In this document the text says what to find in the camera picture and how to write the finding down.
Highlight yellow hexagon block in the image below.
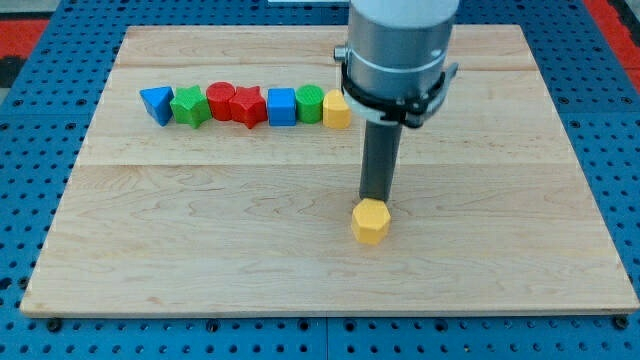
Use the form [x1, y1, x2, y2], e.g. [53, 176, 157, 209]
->
[351, 198, 391, 245]

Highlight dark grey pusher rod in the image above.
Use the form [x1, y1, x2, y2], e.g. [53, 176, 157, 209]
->
[359, 122, 402, 202]

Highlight blue triangle block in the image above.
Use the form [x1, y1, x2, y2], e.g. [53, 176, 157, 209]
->
[139, 86, 174, 127]

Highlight yellow half-round block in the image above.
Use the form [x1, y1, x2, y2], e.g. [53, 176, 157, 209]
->
[322, 89, 351, 129]

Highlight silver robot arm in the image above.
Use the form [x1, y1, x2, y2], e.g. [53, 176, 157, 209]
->
[334, 0, 459, 128]

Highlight green cylinder block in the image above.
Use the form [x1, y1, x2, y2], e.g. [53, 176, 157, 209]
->
[295, 84, 324, 124]

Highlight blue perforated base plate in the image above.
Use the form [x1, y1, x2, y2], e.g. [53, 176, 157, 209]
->
[1, 0, 639, 359]

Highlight red star block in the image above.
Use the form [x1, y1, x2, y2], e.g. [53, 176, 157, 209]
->
[229, 86, 267, 129]

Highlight wooden board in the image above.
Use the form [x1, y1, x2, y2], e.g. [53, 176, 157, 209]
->
[20, 25, 639, 318]

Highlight blue cube block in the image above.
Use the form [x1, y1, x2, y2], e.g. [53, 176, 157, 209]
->
[267, 88, 296, 127]

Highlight green star block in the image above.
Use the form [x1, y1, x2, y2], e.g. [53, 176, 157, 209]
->
[170, 85, 212, 129]

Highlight red cylinder block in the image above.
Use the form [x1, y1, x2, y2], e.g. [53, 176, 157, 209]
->
[205, 82, 236, 121]

